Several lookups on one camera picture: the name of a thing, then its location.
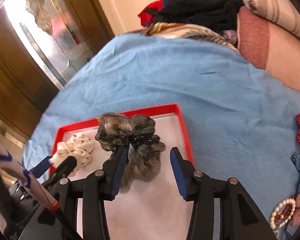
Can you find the white pearl bracelet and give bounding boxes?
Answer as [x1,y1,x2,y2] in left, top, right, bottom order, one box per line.
[269,197,297,231]

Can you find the dark grey sheer scrunchie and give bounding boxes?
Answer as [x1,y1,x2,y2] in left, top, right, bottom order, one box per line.
[95,112,166,193]

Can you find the blue towel blanket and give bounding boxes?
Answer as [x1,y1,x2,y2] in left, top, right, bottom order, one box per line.
[23,34,300,217]

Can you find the striped floral pillow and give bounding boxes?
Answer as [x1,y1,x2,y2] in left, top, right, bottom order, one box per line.
[243,0,300,38]

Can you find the white black-dotted scrunchie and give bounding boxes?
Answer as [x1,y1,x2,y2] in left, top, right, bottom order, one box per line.
[49,133,94,177]

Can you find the gold patterned scarf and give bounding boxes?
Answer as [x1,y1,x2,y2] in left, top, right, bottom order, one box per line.
[142,22,239,52]

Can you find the white sleeve forearm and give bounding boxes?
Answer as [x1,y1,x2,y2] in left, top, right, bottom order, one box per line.
[0,145,61,211]

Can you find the black and red clothes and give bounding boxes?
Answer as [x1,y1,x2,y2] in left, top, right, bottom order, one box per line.
[138,0,244,34]

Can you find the wooden glass door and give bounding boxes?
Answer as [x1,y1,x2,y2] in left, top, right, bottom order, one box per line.
[0,0,114,154]

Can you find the pink quilted bolster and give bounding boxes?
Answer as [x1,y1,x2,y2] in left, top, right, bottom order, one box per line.
[237,6,300,92]

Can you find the red jewelry box tray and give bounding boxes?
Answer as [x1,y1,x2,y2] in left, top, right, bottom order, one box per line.
[49,103,196,240]

